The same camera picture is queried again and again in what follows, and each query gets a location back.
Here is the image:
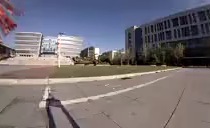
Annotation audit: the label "pale stone steps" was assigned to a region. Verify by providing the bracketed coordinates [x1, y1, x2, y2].
[0, 55, 75, 67]

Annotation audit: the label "red-leaved tree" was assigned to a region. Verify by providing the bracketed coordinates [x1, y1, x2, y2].
[0, 0, 25, 65]

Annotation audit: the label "grass lawn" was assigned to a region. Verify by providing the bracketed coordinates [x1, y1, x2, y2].
[47, 64, 181, 80]

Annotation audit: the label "pole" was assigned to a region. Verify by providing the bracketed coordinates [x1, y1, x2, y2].
[56, 32, 65, 69]

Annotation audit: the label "large grey curved building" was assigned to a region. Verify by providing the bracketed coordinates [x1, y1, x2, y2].
[124, 2, 210, 67]

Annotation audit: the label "pale concrete kerb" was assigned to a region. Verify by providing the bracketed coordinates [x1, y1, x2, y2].
[0, 67, 183, 86]

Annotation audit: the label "small distant building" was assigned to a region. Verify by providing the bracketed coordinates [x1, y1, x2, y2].
[79, 46, 101, 60]

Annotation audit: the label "glassy pale building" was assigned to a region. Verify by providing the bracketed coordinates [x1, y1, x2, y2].
[40, 36, 59, 56]

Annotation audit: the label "row of trees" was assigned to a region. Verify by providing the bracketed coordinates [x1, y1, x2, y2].
[72, 42, 187, 67]

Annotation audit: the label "reddish brick pavement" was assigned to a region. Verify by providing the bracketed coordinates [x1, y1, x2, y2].
[0, 64, 59, 80]

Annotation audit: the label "low pale building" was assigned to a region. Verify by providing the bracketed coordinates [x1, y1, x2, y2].
[101, 49, 120, 62]

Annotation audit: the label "grey concrete paved road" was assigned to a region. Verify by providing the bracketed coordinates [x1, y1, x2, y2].
[0, 67, 210, 128]

